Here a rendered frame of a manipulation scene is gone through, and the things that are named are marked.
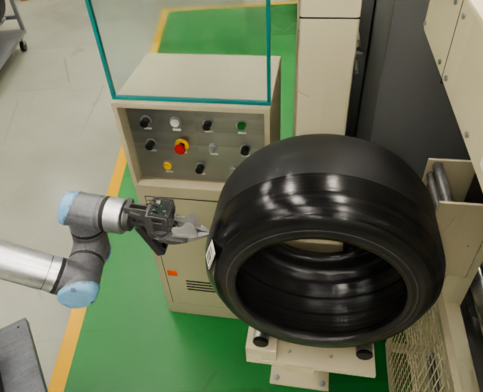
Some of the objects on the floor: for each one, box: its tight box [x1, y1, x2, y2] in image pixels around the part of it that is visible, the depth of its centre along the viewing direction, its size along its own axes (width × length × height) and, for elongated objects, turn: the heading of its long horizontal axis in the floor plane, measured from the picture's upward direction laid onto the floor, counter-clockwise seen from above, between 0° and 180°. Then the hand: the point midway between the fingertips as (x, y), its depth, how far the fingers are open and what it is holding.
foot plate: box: [270, 365, 329, 391], centre depth 211 cm, size 27×27×2 cm
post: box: [286, 0, 362, 374], centre depth 128 cm, size 13×13×250 cm
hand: (204, 234), depth 111 cm, fingers closed
